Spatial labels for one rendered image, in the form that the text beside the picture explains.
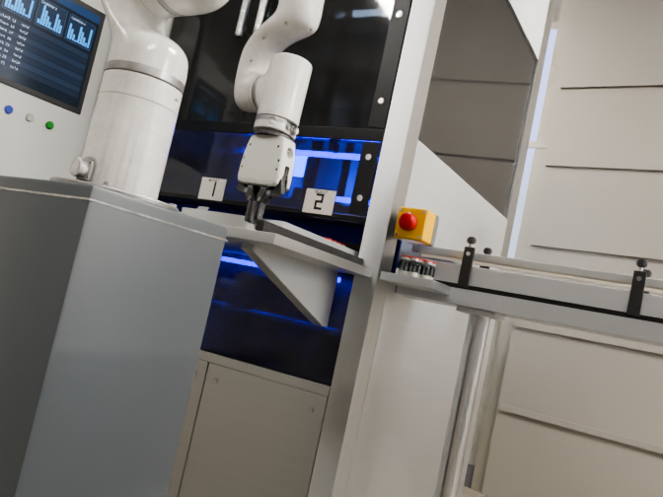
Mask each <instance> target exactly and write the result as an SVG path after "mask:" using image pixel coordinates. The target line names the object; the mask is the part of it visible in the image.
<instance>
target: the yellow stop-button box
mask: <svg viewBox="0 0 663 497"><path fill-rule="evenodd" d="M406 212H410V213H412V214H413V215H415V217H416V218H417V225H416V227H415V228H414V229H413V230H411V231H405V230H403V229H402V228H401V227H400V226H399V218H400V216H401V215H402V214H404V213H406ZM438 220H439V217H438V216H437V215H435V214H434V213H432V212H431V211H429V210H427V209H419V208H410V207H400V209H399V214H398V219H397V224H396V228H395V232H394V237H395V238H397V239H399V240H401V241H403V242H404V243H407V244H413V245H420V246H427V247H433V245H434V240H435V235H436V230H437V225H438Z"/></svg>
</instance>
